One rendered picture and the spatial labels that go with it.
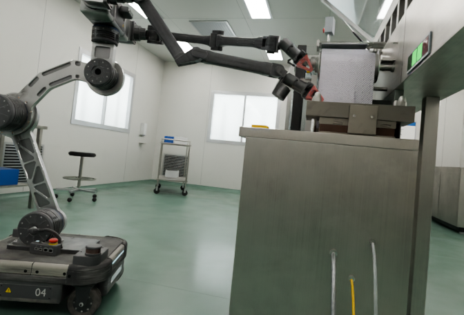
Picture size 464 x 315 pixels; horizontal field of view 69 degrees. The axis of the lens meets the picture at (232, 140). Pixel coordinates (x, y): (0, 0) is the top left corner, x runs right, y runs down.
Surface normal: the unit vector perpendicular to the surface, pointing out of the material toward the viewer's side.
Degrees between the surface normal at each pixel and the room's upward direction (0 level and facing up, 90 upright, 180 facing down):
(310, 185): 90
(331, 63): 90
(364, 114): 90
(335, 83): 90
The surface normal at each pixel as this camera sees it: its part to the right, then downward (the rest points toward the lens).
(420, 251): -0.23, -0.07
